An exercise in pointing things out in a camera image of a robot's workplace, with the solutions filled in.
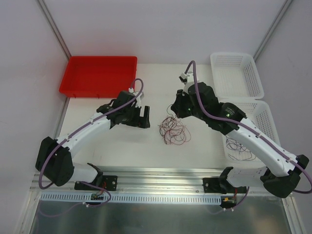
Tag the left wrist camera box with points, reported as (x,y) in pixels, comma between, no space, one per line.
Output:
(139,96)

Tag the near white perforated basket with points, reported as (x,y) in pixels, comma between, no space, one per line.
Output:
(260,114)

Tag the far white perforated basket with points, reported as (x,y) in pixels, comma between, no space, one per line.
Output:
(235,75)

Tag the white slotted cable duct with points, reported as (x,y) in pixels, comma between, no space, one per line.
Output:
(131,198)

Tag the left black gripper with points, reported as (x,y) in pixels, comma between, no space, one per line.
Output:
(137,118)

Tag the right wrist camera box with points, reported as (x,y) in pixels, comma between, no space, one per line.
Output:
(188,80)

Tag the white perforated basket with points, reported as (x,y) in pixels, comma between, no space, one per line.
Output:
(260,114)
(235,75)

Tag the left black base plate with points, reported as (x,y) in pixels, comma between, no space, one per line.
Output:
(108,182)

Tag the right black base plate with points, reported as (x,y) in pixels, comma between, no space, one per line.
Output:
(222,186)

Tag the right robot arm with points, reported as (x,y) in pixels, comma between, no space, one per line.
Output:
(281,172)

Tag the aluminium mounting rail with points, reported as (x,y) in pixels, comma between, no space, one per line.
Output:
(136,180)

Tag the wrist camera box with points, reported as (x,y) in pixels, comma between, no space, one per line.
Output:
(139,96)
(188,80)

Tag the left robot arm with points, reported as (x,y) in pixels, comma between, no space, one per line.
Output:
(55,157)

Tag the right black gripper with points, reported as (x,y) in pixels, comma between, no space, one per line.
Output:
(179,107)

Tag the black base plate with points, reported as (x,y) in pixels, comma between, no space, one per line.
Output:
(222,186)
(108,182)

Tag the red plastic tray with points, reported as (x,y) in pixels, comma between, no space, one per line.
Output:
(98,76)

